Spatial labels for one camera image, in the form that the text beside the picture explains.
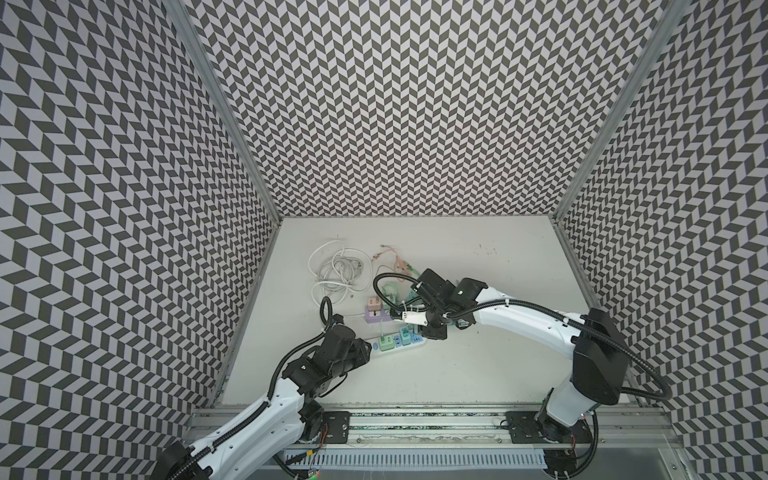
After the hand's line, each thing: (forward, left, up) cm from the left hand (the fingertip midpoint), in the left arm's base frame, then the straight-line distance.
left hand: (368, 349), depth 83 cm
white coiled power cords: (+27, +12, -1) cm, 30 cm away
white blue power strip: (+3, -14, 0) cm, 14 cm away
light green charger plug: (+5, -7, +22) cm, 24 cm away
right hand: (+3, -16, +5) cm, 17 cm away
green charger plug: (0, -5, +3) cm, 6 cm away
